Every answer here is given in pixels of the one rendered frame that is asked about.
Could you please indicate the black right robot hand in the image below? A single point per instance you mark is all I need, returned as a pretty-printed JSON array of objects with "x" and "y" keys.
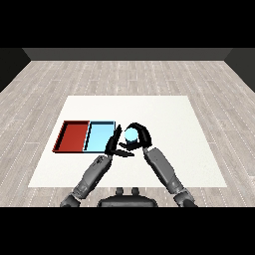
[{"x": 143, "y": 136}]

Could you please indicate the small blue can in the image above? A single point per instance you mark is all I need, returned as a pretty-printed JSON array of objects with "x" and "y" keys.
[{"x": 130, "y": 134}]

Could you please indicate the red shallow open box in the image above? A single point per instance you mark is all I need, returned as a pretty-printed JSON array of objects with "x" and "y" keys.
[{"x": 73, "y": 136}]

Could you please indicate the dark grey robot body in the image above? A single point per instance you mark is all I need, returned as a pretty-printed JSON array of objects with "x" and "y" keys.
[{"x": 127, "y": 200}]

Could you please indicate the light blue shallow open box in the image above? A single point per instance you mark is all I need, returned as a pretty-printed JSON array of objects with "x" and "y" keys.
[{"x": 99, "y": 136}]

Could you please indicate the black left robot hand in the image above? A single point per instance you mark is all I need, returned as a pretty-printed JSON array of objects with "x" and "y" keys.
[{"x": 113, "y": 143}]

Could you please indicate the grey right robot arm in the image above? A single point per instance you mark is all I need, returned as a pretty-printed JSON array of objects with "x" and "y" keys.
[{"x": 166, "y": 176}]

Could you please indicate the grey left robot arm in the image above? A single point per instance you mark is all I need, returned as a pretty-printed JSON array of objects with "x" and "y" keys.
[{"x": 89, "y": 179}]

